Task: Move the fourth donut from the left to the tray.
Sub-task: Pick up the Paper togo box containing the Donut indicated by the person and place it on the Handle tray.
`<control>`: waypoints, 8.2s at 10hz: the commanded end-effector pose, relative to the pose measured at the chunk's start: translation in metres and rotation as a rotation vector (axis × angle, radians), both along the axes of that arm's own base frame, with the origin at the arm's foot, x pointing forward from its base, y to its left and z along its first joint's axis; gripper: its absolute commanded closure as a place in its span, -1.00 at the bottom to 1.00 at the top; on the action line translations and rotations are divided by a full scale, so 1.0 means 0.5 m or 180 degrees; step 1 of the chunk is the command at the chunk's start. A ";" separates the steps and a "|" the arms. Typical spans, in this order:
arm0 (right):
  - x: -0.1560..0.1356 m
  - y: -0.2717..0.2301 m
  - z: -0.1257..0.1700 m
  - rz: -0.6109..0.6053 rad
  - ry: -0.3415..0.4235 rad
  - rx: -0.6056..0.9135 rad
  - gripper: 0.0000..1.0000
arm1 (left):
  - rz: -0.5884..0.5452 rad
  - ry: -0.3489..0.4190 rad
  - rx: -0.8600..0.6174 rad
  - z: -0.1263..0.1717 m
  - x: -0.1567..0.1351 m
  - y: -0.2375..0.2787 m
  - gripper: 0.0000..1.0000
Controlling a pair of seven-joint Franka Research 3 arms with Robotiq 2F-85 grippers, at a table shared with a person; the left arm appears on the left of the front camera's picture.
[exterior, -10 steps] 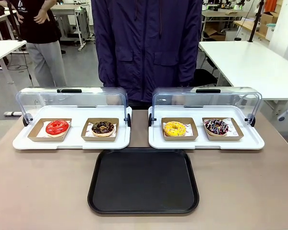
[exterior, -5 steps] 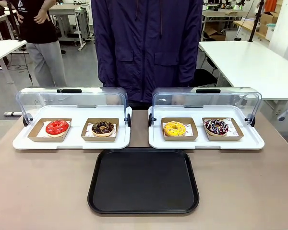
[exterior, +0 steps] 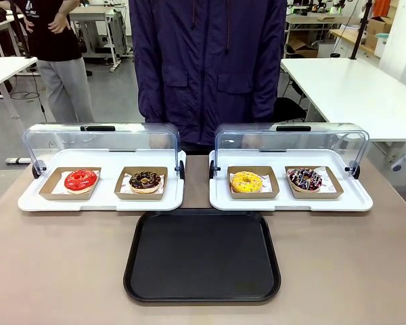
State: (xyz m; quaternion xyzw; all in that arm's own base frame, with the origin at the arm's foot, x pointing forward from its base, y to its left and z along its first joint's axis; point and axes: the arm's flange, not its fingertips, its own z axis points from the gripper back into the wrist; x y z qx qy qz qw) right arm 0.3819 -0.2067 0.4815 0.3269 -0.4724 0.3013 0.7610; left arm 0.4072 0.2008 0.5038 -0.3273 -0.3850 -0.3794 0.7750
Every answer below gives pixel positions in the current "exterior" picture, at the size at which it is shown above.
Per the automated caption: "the person's right hand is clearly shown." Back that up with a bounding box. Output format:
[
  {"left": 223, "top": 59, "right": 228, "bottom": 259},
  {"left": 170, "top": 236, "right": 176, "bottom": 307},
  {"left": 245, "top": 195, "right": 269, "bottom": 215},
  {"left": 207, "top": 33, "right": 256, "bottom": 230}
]
[{"left": 148, "top": 133, "right": 167, "bottom": 149}]

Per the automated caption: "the person's left hand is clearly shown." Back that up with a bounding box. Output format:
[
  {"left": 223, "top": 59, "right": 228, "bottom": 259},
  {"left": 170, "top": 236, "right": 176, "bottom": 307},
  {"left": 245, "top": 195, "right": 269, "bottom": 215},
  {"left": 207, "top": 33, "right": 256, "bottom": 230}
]
[{"left": 241, "top": 133, "right": 261, "bottom": 149}]

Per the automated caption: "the dark striped donut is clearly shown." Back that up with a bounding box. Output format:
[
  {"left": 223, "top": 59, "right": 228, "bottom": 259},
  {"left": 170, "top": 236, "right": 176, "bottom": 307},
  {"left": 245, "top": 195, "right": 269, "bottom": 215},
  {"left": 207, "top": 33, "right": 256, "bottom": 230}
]
[{"left": 288, "top": 167, "right": 323, "bottom": 193}]

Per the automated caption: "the white printed paper liner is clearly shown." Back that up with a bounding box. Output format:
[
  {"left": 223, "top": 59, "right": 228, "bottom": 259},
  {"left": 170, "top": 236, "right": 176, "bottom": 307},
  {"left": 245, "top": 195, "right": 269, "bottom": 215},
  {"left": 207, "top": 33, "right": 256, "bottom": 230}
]
[
  {"left": 121, "top": 172, "right": 165, "bottom": 196},
  {"left": 230, "top": 172, "right": 273, "bottom": 194},
  {"left": 50, "top": 170, "right": 101, "bottom": 196},
  {"left": 288, "top": 167, "right": 336, "bottom": 194}
]

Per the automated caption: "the brown cardboard donut tray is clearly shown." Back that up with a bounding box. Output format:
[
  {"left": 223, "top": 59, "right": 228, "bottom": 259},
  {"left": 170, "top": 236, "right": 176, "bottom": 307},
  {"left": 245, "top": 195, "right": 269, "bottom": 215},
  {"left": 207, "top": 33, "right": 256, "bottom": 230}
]
[
  {"left": 227, "top": 165, "right": 280, "bottom": 200},
  {"left": 284, "top": 165, "right": 344, "bottom": 200},
  {"left": 39, "top": 167, "right": 102, "bottom": 201},
  {"left": 114, "top": 166, "right": 168, "bottom": 200}
]

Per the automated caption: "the chocolate nut donut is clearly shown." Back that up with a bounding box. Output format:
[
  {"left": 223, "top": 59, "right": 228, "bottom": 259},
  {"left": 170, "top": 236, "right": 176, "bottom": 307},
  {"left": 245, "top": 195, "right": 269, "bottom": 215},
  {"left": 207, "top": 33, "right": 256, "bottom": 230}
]
[{"left": 129, "top": 171, "right": 163, "bottom": 194}]

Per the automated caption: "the yellow sprinkle donut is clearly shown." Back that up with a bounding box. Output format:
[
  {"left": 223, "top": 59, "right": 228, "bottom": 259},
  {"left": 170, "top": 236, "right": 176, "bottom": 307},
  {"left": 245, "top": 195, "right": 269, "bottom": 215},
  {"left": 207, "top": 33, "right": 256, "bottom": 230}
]
[{"left": 230, "top": 171, "right": 264, "bottom": 194}]

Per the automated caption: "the red glazed donut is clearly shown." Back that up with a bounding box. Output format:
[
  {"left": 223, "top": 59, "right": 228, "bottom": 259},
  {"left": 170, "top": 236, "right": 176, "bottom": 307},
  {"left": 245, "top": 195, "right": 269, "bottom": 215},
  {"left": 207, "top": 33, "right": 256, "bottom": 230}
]
[{"left": 64, "top": 169, "right": 98, "bottom": 195}]

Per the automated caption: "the black plastic serving tray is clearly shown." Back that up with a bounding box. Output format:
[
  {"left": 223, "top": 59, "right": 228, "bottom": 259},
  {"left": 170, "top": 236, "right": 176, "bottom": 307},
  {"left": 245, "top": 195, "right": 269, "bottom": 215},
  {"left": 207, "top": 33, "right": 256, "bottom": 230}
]
[{"left": 122, "top": 209, "right": 281, "bottom": 303}]

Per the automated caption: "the person in navy jacket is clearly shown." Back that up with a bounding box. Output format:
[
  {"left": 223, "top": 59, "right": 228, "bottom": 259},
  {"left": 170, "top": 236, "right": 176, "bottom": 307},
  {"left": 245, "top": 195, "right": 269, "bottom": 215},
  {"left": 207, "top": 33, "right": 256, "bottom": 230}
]
[{"left": 128, "top": 0, "right": 288, "bottom": 146}]

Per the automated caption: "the open cardboard box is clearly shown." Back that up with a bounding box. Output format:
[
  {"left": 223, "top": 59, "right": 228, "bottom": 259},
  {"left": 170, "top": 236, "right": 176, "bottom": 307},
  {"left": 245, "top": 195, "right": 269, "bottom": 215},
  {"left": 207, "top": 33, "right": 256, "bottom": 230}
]
[{"left": 286, "top": 32, "right": 319, "bottom": 59}]

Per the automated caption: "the large white table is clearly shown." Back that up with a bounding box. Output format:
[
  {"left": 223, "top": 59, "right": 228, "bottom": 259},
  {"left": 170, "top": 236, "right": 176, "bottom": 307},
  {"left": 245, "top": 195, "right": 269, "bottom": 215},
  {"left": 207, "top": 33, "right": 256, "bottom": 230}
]
[{"left": 279, "top": 58, "right": 406, "bottom": 143}]

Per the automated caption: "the grey background workbench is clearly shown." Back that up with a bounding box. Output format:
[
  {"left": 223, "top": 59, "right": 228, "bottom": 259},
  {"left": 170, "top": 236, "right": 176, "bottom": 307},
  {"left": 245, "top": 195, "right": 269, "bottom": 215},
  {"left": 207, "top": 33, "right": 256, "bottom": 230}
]
[{"left": 284, "top": 12, "right": 352, "bottom": 59}]

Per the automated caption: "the white background desk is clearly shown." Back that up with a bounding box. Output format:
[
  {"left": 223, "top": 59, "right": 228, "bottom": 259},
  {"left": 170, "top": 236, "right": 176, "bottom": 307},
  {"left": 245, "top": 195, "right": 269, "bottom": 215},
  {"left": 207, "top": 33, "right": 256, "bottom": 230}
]
[{"left": 69, "top": 3, "right": 132, "bottom": 72}]

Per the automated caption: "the person in black t-shirt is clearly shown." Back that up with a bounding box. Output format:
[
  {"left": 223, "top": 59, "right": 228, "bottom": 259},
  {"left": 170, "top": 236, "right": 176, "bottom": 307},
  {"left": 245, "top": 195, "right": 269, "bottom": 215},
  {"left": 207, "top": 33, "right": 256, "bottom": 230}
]
[{"left": 14, "top": 0, "right": 95, "bottom": 123}]

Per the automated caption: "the white table foot with casters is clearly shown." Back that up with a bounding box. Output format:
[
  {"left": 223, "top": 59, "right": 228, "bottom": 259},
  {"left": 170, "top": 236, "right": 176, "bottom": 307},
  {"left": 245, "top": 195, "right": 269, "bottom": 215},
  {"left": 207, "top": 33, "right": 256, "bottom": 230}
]
[{"left": 390, "top": 154, "right": 406, "bottom": 173}]

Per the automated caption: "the black tripod pole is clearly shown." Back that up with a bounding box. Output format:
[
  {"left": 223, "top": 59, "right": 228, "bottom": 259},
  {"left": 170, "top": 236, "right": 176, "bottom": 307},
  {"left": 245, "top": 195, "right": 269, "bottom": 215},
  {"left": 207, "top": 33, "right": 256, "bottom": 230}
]
[{"left": 348, "top": 0, "right": 374, "bottom": 60}]

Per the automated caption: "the brown cardboard box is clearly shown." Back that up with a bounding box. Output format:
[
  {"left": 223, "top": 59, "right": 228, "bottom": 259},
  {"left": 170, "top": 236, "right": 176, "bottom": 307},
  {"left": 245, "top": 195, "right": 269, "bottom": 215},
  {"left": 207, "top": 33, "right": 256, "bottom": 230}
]
[{"left": 364, "top": 16, "right": 395, "bottom": 49}]

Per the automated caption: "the white table with grey leg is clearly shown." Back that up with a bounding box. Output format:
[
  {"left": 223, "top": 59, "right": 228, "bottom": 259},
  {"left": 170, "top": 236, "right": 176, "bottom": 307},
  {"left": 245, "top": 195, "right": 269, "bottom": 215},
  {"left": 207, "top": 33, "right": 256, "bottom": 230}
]
[{"left": 0, "top": 56, "right": 39, "bottom": 120}]

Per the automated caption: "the black stand pole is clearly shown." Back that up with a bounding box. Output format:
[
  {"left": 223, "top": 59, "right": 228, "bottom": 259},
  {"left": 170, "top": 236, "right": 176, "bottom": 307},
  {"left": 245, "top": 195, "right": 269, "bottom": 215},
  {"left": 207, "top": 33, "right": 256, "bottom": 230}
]
[{"left": 9, "top": 0, "right": 33, "bottom": 59}]

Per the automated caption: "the black floor cable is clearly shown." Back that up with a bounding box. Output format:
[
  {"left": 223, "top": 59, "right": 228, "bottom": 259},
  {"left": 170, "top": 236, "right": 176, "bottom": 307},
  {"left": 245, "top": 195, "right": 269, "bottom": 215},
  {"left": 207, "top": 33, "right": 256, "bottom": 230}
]
[{"left": 10, "top": 66, "right": 49, "bottom": 123}]

